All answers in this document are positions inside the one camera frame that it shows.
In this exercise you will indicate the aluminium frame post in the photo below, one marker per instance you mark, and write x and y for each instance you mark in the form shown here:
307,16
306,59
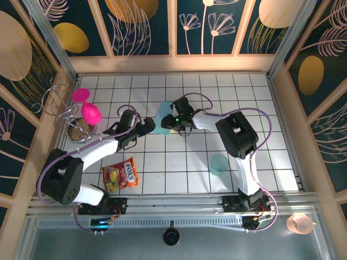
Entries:
291,38
51,38

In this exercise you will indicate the black round knob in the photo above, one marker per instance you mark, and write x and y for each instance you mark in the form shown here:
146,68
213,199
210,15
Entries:
171,237

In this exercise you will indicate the aluminium mounting rail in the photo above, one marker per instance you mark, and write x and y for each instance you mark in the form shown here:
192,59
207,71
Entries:
176,203

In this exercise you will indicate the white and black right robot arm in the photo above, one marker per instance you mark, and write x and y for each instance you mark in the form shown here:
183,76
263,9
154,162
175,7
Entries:
236,135

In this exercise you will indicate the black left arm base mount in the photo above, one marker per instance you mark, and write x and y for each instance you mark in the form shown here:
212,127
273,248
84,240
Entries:
119,205

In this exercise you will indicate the pink plastic wine glass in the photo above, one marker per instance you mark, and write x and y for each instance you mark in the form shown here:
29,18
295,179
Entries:
90,113

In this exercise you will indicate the small circuit board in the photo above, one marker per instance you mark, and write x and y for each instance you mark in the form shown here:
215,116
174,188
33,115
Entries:
101,223
254,220

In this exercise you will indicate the light blue cloth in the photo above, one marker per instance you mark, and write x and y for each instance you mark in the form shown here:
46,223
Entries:
164,108

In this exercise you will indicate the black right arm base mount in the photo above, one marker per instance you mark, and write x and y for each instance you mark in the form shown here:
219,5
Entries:
230,204

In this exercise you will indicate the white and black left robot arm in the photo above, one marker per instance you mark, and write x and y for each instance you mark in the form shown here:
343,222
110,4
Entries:
62,178

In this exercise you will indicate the peach translucent plastic cup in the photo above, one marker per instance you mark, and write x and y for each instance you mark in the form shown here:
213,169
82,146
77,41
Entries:
298,223

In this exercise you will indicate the teal translucent plastic cup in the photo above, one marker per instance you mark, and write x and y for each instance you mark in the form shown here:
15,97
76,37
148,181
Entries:
219,163

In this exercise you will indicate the red fruit candy bag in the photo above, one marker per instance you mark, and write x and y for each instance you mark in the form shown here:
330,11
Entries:
120,174

